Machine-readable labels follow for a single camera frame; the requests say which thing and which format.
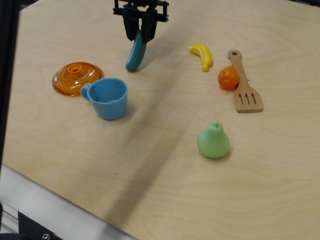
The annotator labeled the wooden slotted spatula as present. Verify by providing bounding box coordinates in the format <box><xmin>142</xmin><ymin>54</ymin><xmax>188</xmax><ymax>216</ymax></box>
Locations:
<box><xmin>227</xmin><ymin>50</ymin><xmax>264</xmax><ymax>113</ymax></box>

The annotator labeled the yellow toy banana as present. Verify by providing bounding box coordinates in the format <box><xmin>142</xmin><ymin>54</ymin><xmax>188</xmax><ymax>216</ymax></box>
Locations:
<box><xmin>188</xmin><ymin>43</ymin><xmax>213</xmax><ymax>72</ymax></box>

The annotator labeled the dark green toy cucumber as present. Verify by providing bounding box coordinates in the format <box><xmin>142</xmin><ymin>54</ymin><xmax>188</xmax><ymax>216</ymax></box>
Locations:
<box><xmin>125</xmin><ymin>30</ymin><xmax>147</xmax><ymax>72</ymax></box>

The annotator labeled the green toy pear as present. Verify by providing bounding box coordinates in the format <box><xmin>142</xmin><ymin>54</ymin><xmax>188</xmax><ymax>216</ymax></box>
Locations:
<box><xmin>197</xmin><ymin>121</ymin><xmax>230</xmax><ymax>159</ymax></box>

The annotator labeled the blue plastic cup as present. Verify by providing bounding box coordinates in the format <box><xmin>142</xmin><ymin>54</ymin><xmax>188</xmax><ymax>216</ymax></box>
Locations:
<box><xmin>80</xmin><ymin>77</ymin><xmax>129</xmax><ymax>121</ymax></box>

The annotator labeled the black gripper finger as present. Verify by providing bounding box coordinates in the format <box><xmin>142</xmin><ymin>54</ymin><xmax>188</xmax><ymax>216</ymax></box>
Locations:
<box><xmin>122</xmin><ymin>9</ymin><xmax>140</xmax><ymax>41</ymax></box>
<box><xmin>141</xmin><ymin>7</ymin><xmax>158</xmax><ymax>43</ymax></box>

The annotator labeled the orange transparent pot lid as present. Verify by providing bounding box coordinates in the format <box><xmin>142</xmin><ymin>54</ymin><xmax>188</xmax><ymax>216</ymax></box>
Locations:
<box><xmin>52</xmin><ymin>62</ymin><xmax>104</xmax><ymax>97</ymax></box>

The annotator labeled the black bracket with screw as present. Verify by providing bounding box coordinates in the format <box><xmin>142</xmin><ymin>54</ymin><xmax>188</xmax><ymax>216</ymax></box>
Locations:
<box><xmin>0</xmin><ymin>211</ymin><xmax>62</xmax><ymax>240</ymax></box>

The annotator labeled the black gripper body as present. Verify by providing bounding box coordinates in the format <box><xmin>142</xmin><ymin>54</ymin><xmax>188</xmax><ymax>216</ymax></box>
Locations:
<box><xmin>113</xmin><ymin>0</ymin><xmax>169</xmax><ymax>22</ymax></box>

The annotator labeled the orange toy fruit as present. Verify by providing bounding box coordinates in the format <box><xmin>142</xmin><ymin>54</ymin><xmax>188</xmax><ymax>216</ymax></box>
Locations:
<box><xmin>218</xmin><ymin>65</ymin><xmax>239</xmax><ymax>90</ymax></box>

